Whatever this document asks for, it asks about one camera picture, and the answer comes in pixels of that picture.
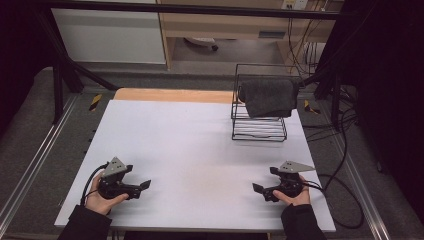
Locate black wire rack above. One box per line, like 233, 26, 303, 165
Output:
230, 63, 304, 143

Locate person's right hand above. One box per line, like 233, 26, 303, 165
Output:
272, 174, 312, 207

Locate black metal frame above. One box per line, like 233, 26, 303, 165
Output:
32, 0, 358, 132

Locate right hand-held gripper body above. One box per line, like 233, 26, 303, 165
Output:
262, 160, 317, 203

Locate person's left hand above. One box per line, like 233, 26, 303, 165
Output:
84, 173, 130, 216

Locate wooden desk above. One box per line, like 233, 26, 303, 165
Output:
156, 0, 345, 71

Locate black floor cables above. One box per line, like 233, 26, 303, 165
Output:
301, 83, 360, 188

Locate office chair base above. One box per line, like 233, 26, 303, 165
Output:
183, 36, 220, 52

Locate yellow black tape strip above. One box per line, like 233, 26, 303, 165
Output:
303, 99, 321, 115
88, 93, 103, 112

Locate black curtain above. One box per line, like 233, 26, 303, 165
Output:
316, 0, 424, 218
0, 0, 58, 134

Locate dark grey towel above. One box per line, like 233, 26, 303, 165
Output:
238, 78, 300, 119

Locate left hand-held gripper cable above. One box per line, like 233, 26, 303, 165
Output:
79, 162, 110, 207

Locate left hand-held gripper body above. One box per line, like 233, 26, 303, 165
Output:
97, 156, 143, 201

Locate right hand-held gripper cable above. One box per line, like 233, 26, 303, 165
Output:
303, 173, 365, 230

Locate white wall socket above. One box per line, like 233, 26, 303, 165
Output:
281, 0, 310, 11

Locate hanging black cables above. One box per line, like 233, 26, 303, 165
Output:
286, 15, 325, 75

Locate white table board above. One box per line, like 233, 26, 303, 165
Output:
54, 99, 337, 234

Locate aluminium floor rail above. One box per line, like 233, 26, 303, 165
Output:
0, 94, 80, 228
328, 131, 392, 240

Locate white cabinet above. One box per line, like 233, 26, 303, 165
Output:
51, 0, 167, 65

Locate hand-held gripper cable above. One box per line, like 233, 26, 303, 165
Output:
303, 173, 365, 230
79, 162, 110, 207

